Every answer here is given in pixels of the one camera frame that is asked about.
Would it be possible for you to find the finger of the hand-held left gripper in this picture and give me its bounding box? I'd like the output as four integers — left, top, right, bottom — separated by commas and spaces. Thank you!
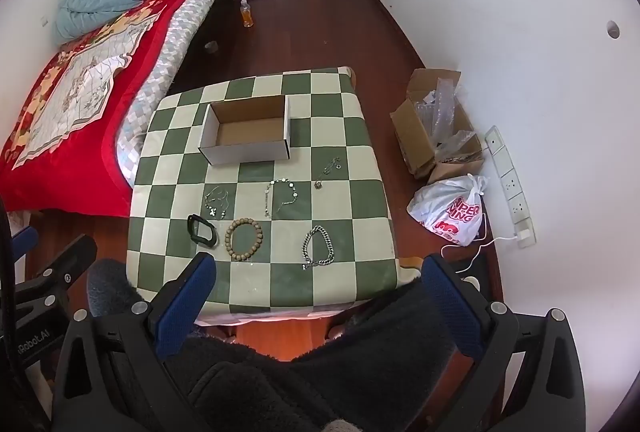
10, 235, 98, 313
9, 226, 40, 270

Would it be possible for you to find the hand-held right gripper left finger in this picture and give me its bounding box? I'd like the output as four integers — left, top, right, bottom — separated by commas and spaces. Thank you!
50, 252, 218, 432

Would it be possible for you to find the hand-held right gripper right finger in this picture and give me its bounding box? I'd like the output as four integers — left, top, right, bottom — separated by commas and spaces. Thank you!
421, 253, 587, 432

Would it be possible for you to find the wooden bead bracelet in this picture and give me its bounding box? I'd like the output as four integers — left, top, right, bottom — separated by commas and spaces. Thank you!
224, 218, 263, 261

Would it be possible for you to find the black bangle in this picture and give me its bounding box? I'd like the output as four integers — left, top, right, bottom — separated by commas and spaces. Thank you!
187, 213, 218, 248

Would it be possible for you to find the thin silver pendant necklace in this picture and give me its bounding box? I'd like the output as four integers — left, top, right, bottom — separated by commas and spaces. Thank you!
204, 186, 231, 219

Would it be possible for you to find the thick silver chain bracelet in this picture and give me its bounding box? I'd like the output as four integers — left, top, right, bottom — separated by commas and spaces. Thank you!
301, 225, 335, 270

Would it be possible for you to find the beaded necklace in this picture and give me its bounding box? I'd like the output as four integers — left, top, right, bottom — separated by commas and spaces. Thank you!
264, 178, 299, 219

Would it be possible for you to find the white cardboard box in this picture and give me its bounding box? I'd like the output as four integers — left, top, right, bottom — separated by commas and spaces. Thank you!
198, 95, 292, 166

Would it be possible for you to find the black object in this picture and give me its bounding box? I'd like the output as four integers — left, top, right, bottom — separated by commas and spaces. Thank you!
452, 255, 496, 300

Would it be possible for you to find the white plastic bag red print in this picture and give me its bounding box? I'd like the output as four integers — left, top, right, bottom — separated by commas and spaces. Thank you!
406, 173, 490, 247

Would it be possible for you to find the person's dark fuzzy clothing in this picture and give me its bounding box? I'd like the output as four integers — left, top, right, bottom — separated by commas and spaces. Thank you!
87, 259, 476, 432

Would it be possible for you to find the green checkered tablecloth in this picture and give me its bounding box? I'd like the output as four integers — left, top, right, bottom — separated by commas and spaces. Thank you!
126, 66, 403, 325

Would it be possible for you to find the white power strip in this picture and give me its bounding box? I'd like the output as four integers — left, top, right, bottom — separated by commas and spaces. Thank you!
484, 125, 537, 248

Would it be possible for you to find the brown cardboard box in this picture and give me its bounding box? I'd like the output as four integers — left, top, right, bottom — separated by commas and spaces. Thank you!
390, 68, 486, 185

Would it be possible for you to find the bed with red quilt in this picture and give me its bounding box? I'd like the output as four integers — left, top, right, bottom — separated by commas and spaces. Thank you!
0, 0, 236, 218

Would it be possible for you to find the clear bubble wrap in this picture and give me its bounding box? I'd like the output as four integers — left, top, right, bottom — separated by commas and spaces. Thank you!
417, 77, 483, 163

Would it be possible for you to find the pale checkered bed sheet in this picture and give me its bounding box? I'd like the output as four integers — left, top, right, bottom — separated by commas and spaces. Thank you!
116, 0, 236, 188

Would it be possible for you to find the white cable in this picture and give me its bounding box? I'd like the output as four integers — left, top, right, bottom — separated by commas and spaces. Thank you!
440, 235, 521, 273

